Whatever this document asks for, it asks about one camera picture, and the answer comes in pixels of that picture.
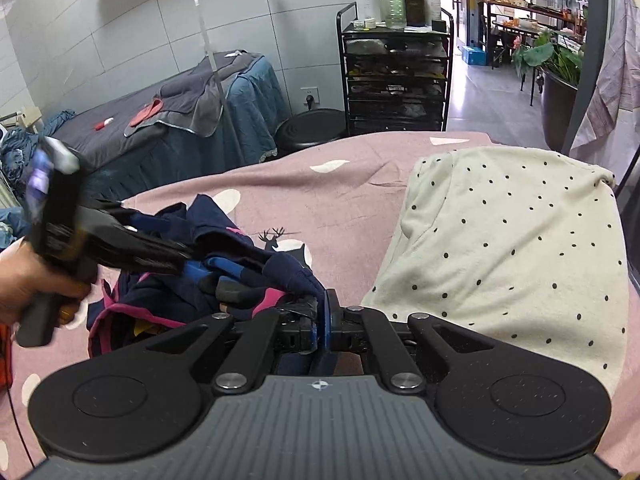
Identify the navy pink cartoon sweater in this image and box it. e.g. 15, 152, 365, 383
87, 195, 326, 358

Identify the person's left hand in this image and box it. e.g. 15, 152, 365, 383
0, 238, 91, 326

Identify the small red white bottle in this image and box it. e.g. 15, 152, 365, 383
94, 117, 114, 131

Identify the red slipper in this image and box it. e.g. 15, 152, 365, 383
129, 98, 164, 128

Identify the grey towel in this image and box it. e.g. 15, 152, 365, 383
124, 50, 262, 138

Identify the cream dotted pillow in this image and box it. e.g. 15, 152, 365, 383
363, 146, 629, 391

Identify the pink polka dot bedsheet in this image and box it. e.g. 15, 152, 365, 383
0, 130, 640, 478

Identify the black round stool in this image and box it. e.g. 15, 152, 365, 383
274, 108, 347, 157

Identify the black shelf cart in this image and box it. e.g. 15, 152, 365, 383
335, 2, 454, 136

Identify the potted green plant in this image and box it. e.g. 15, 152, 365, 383
513, 32, 582, 152

